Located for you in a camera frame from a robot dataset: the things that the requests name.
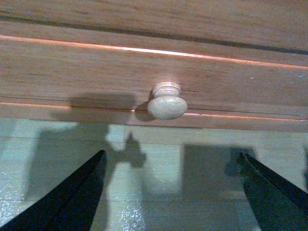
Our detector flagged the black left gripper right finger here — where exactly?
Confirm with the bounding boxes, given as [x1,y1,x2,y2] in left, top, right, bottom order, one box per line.
[237,152,308,231]

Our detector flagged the wooden nightstand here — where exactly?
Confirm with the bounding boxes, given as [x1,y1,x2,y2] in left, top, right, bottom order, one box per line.
[0,0,308,55]

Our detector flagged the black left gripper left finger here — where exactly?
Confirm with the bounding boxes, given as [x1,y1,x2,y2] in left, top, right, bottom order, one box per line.
[1,150,107,231]

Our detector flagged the wooden drawer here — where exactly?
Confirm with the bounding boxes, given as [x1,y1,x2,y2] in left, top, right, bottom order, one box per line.
[0,19,308,132]

